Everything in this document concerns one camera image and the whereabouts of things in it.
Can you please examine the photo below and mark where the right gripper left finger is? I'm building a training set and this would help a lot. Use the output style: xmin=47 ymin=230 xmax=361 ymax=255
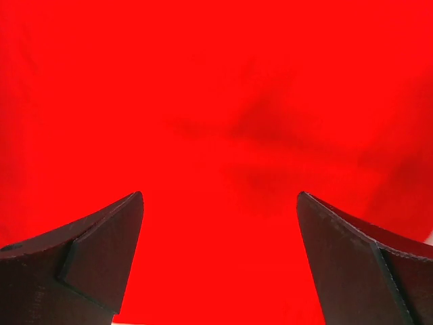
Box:
xmin=1 ymin=192 xmax=143 ymax=324

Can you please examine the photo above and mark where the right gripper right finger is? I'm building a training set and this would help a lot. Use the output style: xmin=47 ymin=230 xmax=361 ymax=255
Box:
xmin=296 ymin=192 xmax=432 ymax=324

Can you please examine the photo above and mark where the red t shirt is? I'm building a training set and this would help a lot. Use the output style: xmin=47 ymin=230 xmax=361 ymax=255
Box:
xmin=1 ymin=1 xmax=432 ymax=324

